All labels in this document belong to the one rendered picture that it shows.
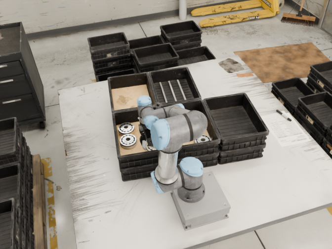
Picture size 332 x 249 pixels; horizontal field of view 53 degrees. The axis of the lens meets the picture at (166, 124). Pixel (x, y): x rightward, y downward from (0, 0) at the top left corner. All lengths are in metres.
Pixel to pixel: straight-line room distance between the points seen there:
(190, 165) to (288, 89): 2.09
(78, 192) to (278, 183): 1.18
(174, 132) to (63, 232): 1.70
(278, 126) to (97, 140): 1.26
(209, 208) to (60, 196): 1.54
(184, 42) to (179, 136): 2.52
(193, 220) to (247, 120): 0.80
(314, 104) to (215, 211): 1.77
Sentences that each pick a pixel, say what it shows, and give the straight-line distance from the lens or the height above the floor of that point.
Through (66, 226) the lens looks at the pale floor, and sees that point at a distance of 2.82.
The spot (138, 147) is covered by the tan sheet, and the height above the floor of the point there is 0.83.
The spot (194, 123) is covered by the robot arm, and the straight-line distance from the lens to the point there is 1.31.
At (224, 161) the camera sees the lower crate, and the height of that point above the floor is 0.73.
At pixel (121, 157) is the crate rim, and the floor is 0.93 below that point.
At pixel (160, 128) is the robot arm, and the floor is 1.43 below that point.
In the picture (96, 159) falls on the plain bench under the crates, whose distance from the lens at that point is 2.22.
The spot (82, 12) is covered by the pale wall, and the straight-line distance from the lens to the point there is 5.19.
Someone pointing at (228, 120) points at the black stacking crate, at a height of 0.83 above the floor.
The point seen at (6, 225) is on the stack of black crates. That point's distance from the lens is 2.36.
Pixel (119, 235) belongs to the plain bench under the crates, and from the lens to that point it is 1.87.
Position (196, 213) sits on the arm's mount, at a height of 0.81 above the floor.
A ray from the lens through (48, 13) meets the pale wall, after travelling 5.17.
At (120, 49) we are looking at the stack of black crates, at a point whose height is 0.55.
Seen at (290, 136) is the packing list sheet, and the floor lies 0.70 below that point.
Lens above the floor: 2.32
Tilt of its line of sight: 43 degrees down
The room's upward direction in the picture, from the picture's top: 2 degrees counter-clockwise
